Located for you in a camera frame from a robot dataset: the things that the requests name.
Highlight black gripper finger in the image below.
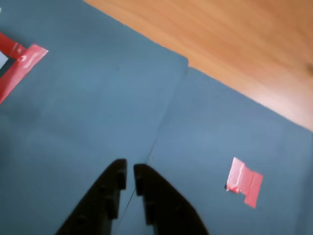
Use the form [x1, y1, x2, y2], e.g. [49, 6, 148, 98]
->
[133, 163, 211, 235]
[55, 158, 128, 235]

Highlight small red tape patch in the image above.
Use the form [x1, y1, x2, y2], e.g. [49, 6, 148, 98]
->
[224, 156, 264, 209]

